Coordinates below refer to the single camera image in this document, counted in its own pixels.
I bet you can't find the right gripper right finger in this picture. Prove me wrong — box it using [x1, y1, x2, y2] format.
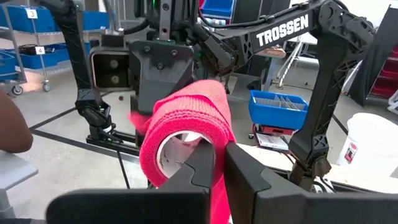
[225, 142, 398, 224]

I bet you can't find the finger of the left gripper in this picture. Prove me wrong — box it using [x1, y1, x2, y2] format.
[130, 40, 195, 114]
[134, 126, 147, 147]

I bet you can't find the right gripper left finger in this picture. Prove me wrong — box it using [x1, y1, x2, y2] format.
[46, 140, 216, 224]

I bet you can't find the red elastic bandage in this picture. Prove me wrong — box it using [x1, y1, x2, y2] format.
[129, 79, 237, 224]

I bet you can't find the blue storage bin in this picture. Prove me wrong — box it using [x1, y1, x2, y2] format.
[82, 11, 110, 32]
[18, 42, 91, 70]
[201, 0, 234, 18]
[0, 51, 19, 82]
[0, 4, 62, 34]

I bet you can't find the white printed paper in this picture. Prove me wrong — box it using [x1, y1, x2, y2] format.
[255, 133, 290, 152]

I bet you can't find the red and black device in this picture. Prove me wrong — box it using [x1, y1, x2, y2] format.
[253, 123, 296, 137]

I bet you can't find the blue divided parts bin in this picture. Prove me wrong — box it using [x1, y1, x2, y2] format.
[248, 89, 309, 131]

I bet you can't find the white trash can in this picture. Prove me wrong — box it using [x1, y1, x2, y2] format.
[335, 112, 398, 185]

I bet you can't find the metal wheeled rack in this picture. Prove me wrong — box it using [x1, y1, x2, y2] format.
[0, 0, 52, 96]

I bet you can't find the red storage bin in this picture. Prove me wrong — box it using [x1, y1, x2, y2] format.
[368, 70, 398, 99]

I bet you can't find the black fabric panel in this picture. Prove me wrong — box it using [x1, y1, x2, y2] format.
[348, 4, 398, 106]

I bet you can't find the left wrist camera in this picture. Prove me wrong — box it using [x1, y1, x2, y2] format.
[89, 46, 133, 91]

